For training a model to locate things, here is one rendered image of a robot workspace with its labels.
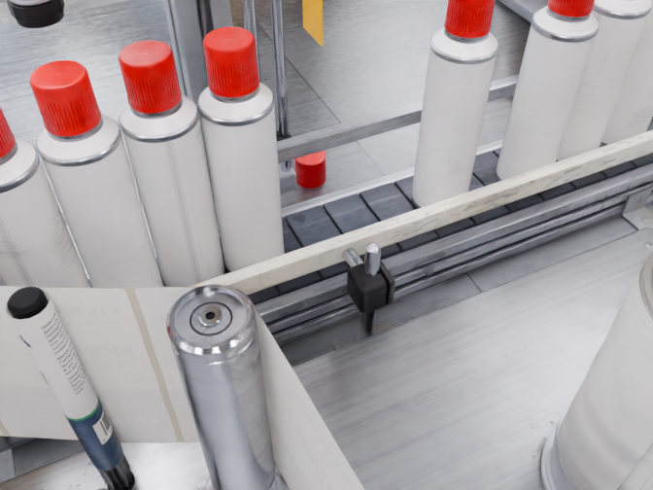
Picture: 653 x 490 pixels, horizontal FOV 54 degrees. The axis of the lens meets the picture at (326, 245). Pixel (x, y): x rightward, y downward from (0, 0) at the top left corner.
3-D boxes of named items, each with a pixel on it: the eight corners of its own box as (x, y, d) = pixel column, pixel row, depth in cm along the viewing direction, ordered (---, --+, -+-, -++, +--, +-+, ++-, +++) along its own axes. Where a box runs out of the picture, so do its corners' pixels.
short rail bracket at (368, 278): (359, 362, 54) (364, 265, 45) (343, 335, 56) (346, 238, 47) (392, 348, 55) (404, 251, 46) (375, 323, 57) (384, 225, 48)
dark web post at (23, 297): (111, 502, 41) (5, 318, 27) (105, 477, 42) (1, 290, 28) (138, 490, 41) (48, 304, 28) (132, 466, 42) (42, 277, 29)
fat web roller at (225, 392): (225, 548, 39) (172, 376, 25) (202, 481, 42) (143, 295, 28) (295, 515, 40) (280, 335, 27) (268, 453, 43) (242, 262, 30)
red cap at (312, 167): (331, 175, 71) (332, 151, 69) (314, 192, 69) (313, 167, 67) (307, 164, 72) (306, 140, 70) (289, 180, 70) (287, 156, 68)
